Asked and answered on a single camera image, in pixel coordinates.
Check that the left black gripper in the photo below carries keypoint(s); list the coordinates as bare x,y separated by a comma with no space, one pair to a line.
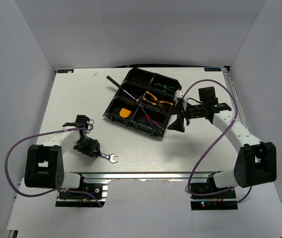
94,145

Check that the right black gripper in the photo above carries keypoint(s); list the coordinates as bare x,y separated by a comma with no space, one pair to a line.
177,125

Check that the silver open-end wrench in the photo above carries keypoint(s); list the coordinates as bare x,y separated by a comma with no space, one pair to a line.
110,157

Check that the yellow black pliers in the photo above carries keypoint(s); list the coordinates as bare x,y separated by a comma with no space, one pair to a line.
150,98
163,104

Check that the orange tape measure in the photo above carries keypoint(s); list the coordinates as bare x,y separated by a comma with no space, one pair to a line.
124,113

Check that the black handled claw hammer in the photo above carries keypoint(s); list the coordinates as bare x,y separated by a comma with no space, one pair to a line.
127,91

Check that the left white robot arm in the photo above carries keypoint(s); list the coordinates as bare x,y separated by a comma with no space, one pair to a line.
45,164

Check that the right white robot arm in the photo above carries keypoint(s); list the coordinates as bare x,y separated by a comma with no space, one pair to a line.
256,161

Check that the black compartment tray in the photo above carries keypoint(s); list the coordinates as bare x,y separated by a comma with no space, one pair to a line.
144,79

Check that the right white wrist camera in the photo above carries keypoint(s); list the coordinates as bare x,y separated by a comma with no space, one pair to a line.
180,98

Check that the front aluminium rail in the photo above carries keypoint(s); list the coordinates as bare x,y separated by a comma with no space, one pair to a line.
137,175

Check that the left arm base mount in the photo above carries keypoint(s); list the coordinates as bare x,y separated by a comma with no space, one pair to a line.
92,193

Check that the right aluminium rail frame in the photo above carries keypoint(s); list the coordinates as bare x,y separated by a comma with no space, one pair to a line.
230,79

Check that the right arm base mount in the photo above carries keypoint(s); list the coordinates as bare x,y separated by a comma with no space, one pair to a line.
207,197

